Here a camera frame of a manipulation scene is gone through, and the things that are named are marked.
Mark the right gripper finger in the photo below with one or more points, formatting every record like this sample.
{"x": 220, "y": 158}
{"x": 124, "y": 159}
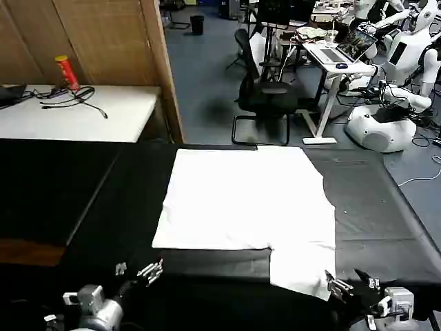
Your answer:
{"x": 372, "y": 282}
{"x": 339, "y": 285}

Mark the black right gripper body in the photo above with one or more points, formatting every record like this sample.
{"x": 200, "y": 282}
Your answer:
{"x": 363, "y": 298}

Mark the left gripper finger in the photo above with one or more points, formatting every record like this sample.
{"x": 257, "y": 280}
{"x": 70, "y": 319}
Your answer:
{"x": 151, "y": 270}
{"x": 120, "y": 269}

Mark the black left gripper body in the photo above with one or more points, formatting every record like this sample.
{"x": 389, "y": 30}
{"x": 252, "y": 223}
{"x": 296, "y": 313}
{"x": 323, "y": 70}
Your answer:
{"x": 132, "y": 288}

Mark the white printed t-shirt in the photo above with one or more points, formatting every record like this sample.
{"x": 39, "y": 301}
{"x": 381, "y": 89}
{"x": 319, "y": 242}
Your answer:
{"x": 248, "y": 207}

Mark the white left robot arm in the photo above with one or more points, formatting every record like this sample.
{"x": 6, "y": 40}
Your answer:
{"x": 103, "y": 313}

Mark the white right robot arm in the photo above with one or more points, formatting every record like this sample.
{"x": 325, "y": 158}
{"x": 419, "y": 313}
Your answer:
{"x": 396, "y": 310}

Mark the black table cover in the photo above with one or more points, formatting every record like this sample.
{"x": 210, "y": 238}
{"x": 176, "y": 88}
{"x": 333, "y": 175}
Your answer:
{"x": 372, "y": 213}

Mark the white side table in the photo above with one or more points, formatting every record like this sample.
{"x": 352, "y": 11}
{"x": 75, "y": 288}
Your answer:
{"x": 69, "y": 120}

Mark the red snack can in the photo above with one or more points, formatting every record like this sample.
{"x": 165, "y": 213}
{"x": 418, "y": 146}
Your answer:
{"x": 69, "y": 74}

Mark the black office chair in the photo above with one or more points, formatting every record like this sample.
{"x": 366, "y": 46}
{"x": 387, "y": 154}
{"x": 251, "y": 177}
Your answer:
{"x": 265, "y": 96}

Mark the black flat device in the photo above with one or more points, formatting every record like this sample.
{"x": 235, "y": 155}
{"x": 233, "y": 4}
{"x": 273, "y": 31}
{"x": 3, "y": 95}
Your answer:
{"x": 10, "y": 93}

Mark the white standing desk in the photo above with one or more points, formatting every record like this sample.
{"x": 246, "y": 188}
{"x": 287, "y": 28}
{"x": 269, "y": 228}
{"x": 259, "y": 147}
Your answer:
{"x": 330, "y": 69}

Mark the dark computer mouse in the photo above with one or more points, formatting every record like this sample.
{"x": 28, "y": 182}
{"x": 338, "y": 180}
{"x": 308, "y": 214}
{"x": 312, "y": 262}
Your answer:
{"x": 341, "y": 65}

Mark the wooden partition panel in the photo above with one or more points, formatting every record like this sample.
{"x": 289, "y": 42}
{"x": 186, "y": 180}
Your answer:
{"x": 103, "y": 41}

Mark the white humanoid robot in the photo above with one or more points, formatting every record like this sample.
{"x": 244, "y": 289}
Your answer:
{"x": 403, "y": 48}
{"x": 386, "y": 13}

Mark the open silver laptop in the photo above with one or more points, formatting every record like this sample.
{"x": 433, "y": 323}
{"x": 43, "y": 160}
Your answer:
{"x": 355, "y": 43}

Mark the clear plastic cup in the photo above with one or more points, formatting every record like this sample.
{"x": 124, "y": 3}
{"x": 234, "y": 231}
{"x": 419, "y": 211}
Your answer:
{"x": 333, "y": 37}

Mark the black waste bin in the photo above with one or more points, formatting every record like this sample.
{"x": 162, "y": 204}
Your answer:
{"x": 197, "y": 25}

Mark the black monitor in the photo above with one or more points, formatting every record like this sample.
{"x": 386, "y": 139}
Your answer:
{"x": 286, "y": 12}

